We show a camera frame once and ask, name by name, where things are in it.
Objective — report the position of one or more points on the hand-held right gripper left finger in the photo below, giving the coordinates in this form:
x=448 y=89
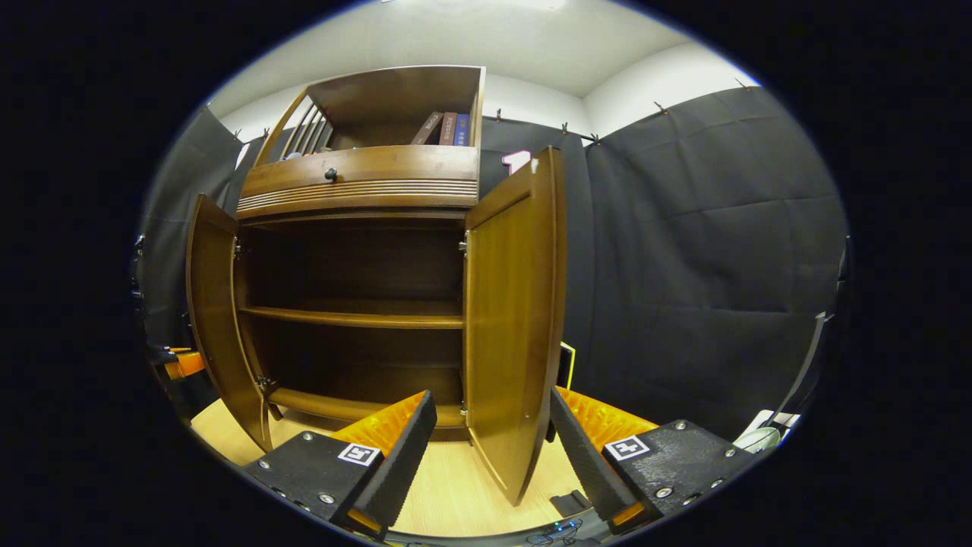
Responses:
x=395 y=463

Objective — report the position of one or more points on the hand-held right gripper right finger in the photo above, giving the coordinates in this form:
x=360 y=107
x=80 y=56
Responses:
x=585 y=463

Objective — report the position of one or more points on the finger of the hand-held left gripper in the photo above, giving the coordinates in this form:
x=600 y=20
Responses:
x=186 y=365

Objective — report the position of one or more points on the wooden cabinet door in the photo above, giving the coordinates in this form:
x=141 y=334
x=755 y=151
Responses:
x=509 y=319
x=220 y=319

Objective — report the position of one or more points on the wooden double-door shoe cabinet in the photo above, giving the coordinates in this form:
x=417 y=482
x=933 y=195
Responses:
x=380 y=99

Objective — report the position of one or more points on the small black block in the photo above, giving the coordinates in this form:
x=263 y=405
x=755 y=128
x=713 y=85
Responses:
x=571 y=503

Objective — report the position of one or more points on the white round object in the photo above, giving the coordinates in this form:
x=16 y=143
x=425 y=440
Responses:
x=759 y=438

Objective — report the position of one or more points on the grey metal rod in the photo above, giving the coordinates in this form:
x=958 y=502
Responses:
x=801 y=372

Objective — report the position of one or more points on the wooden drawer with black knob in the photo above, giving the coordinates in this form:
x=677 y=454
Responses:
x=402 y=169

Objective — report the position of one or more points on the brown hardcover book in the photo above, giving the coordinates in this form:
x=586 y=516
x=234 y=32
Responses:
x=427 y=128

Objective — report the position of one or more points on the dark red hardcover book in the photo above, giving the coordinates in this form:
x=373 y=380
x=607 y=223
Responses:
x=448 y=129

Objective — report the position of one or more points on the blue hardcover book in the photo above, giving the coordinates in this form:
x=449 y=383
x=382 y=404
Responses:
x=462 y=131

